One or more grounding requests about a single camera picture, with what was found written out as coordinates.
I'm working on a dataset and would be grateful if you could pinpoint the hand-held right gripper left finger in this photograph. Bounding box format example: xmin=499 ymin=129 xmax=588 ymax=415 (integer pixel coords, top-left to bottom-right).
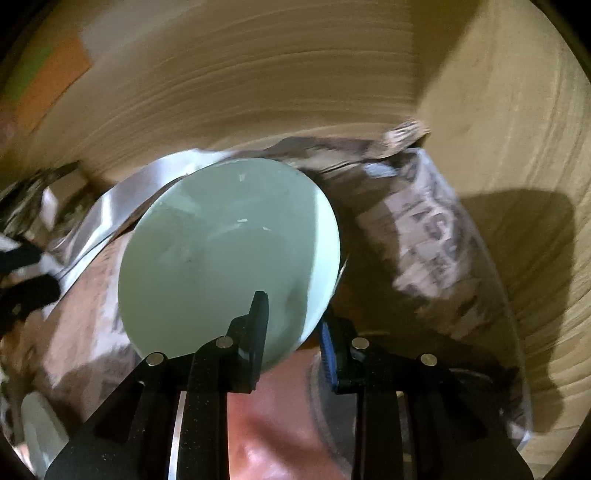
xmin=44 ymin=291 xmax=271 ymax=480

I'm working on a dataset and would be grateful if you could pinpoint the orange paper note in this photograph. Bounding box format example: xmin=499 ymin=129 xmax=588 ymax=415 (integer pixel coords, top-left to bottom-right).
xmin=14 ymin=37 xmax=93 ymax=134

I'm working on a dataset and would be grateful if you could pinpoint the green paper note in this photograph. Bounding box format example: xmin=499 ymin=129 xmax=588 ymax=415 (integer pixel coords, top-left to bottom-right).
xmin=9 ymin=41 xmax=61 ymax=103

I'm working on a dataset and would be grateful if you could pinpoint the pale green bowl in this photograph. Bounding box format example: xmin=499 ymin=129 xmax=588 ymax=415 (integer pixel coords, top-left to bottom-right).
xmin=117 ymin=157 xmax=342 ymax=371

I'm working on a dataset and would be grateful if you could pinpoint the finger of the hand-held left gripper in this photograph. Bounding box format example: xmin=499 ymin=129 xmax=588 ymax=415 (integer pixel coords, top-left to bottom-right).
xmin=0 ymin=242 xmax=41 ymax=274
xmin=0 ymin=274 xmax=62 ymax=320

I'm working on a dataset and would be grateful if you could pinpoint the printed brown tablecloth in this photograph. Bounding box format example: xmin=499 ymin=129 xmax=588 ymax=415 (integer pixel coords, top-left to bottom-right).
xmin=0 ymin=119 xmax=533 ymax=480

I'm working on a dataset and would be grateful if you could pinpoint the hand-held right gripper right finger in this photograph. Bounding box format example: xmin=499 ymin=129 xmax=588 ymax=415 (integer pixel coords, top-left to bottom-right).
xmin=318 ymin=318 xmax=536 ymax=480

